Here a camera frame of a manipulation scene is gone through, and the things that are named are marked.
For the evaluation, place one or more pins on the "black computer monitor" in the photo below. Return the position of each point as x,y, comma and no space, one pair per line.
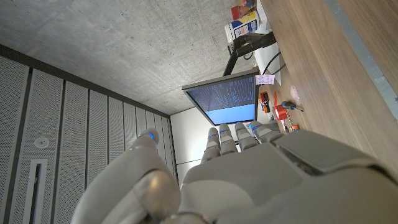
227,96

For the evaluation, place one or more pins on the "white wipes canister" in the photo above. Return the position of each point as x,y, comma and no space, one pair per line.
244,26

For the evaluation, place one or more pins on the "small orange black gadget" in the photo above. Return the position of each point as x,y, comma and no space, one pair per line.
264,101

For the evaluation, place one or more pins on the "round white ceiling sensor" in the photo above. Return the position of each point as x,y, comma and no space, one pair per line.
41,142

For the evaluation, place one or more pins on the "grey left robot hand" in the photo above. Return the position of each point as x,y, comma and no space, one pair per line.
264,186

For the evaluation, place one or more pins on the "white ceiling air slot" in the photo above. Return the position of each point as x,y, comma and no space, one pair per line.
35,189

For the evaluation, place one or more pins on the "pale sticky note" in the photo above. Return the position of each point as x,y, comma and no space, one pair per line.
265,79

